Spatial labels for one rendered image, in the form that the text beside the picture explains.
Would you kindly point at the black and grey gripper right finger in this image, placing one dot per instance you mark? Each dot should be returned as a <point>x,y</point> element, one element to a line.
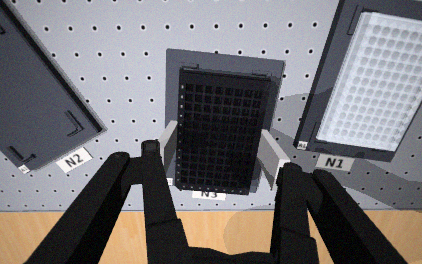
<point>347,232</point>

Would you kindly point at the white n2 label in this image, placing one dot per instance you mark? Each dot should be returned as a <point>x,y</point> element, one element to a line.
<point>74,160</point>

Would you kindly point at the white label reading n3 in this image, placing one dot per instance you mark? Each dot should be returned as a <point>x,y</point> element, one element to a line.
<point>209,195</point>

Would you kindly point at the grey perforated base plate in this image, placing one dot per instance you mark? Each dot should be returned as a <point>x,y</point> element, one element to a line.
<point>112,54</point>

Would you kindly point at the white well plate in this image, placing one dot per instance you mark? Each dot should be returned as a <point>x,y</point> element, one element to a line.
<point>379,86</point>

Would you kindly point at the black well plate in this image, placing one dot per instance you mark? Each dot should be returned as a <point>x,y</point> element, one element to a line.
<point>220,119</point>

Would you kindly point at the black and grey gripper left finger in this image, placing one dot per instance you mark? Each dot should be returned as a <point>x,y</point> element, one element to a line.
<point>81,234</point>

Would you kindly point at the grey n1 label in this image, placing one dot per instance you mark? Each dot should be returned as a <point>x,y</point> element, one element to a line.
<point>334,162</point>

